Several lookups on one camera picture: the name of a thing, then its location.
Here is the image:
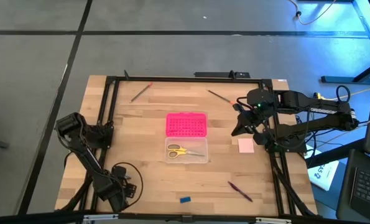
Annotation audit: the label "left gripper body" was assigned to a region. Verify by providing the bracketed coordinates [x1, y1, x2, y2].
[111, 166, 132, 200]

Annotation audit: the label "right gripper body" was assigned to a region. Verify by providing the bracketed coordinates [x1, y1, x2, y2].
[233, 103, 266, 146]

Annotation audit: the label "sticky note pad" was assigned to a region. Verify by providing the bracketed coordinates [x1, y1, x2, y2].
[238, 138, 255, 154]

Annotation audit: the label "dark pencil with orange eraser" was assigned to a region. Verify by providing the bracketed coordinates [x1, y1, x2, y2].
[130, 82, 154, 103]
[207, 89, 235, 105]

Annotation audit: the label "pink-lidded clear pencil case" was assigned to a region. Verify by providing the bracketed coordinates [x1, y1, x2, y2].
[164, 112, 210, 165]

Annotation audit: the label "purple pen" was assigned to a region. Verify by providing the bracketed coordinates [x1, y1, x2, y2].
[227, 181, 254, 203]

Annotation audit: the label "yellow-handled scissors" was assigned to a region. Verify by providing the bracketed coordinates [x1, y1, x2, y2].
[167, 143, 206, 160]

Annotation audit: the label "black power strip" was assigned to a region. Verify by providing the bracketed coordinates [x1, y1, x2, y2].
[193, 71, 251, 79]

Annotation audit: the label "white printed box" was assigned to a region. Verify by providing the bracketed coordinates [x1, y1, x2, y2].
[307, 146, 341, 192]

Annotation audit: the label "black laptop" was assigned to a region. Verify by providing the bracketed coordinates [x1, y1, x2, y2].
[336, 148, 370, 223]

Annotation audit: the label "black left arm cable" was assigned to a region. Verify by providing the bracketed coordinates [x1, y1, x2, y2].
[109, 161, 144, 208]

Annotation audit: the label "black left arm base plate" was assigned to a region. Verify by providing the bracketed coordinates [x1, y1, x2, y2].
[68, 123, 114, 149]

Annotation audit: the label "black cable bundle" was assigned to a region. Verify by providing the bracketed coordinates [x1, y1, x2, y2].
[60, 175, 91, 213]
[271, 154, 317, 217]

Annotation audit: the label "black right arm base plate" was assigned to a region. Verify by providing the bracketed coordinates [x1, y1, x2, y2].
[264, 136, 307, 154]

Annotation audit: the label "yellow extension cord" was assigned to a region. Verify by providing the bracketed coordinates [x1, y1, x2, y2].
[313, 86, 370, 103]

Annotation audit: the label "silver bracket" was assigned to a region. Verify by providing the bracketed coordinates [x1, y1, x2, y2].
[254, 217, 293, 224]

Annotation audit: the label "metal desk leg frame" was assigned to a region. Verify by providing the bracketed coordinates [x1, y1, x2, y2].
[320, 0, 370, 85]

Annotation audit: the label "beige floor cable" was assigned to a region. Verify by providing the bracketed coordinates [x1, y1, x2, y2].
[289, 0, 337, 26]

